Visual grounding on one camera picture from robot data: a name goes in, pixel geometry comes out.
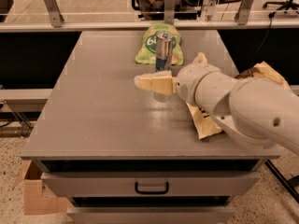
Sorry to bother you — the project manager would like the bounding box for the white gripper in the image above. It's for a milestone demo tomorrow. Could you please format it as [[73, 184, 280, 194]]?
[[134, 52, 220, 105]]

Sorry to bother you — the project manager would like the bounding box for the redbull can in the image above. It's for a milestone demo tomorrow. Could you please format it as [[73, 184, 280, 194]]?
[[155, 31, 174, 72]]

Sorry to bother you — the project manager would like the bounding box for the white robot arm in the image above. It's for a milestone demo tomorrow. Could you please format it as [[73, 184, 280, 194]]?
[[134, 52, 299, 154]]

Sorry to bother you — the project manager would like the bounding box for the green rice chip bag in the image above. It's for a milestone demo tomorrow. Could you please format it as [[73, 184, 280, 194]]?
[[135, 23, 184, 65]]

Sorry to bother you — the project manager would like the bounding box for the brown sea salt chip bag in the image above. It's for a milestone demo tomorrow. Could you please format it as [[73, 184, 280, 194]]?
[[186, 62, 291, 139]]

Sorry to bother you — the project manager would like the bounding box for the clear plastic water bottle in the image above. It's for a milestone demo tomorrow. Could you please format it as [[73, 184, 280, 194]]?
[[201, 0, 217, 23]]

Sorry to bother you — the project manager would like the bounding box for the seated person in background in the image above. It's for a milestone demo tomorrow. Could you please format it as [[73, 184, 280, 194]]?
[[132, 0, 200, 21]]

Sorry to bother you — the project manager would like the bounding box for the grey drawer cabinet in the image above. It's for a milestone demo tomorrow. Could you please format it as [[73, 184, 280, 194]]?
[[20, 29, 282, 224]]

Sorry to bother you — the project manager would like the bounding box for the black office chair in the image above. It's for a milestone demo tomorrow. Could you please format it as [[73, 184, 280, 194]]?
[[263, 0, 299, 19]]

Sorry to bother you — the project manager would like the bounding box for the lower grey drawer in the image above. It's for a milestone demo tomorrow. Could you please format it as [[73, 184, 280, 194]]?
[[67, 207, 235, 224]]

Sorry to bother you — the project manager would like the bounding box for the cardboard box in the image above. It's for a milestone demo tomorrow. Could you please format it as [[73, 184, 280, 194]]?
[[13, 161, 73, 216]]

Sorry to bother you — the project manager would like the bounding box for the metal railing frame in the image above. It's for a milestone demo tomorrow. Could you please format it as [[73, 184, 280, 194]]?
[[0, 0, 299, 33]]

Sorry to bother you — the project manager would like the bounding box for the upper drawer with black handle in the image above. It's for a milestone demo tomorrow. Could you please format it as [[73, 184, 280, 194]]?
[[42, 172, 259, 197]]

